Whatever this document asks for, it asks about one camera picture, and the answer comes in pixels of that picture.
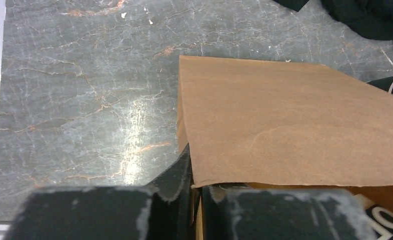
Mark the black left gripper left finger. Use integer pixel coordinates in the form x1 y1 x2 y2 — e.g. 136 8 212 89
4 147 193 240

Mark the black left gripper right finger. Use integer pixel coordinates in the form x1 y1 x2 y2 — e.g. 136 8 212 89
201 184 376 240

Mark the brown paper bag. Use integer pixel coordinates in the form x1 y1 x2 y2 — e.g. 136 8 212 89
175 55 393 240

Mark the black cloth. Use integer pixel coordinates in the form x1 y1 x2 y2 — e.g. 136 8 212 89
272 0 393 64

